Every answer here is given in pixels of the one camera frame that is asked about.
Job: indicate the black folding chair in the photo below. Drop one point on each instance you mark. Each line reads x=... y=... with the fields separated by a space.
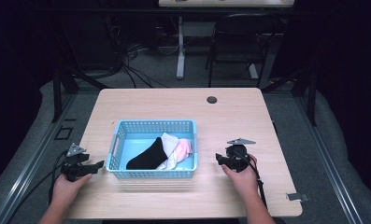
x=245 y=31

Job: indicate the person's left hand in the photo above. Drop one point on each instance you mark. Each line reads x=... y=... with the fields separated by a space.
x=66 y=188

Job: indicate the black metal frame stand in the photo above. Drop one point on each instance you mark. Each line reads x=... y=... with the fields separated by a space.
x=57 y=93
x=312 y=96

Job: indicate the pink sock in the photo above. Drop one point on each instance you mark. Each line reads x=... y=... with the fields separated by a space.
x=183 y=149

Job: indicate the small grey metal bracket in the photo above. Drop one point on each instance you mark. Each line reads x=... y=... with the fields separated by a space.
x=296 y=196

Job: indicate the light blue plastic basket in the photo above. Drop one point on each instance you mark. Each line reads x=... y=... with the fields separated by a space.
x=127 y=146

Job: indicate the aluminium floor rail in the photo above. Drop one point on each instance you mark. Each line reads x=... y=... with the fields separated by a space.
x=326 y=161
x=30 y=161

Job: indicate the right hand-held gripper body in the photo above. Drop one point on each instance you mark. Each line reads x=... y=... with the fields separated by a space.
x=238 y=154

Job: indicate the person's right hand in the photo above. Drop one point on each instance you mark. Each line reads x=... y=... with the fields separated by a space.
x=244 y=180

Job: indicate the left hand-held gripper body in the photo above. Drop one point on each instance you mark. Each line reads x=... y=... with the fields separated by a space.
x=75 y=160

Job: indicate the white sock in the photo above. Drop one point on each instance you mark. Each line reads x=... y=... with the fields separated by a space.
x=170 y=143

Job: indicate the white desk leg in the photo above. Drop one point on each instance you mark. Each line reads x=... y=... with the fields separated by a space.
x=181 y=56

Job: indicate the black sock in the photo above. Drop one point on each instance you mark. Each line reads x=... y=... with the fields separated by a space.
x=150 y=157

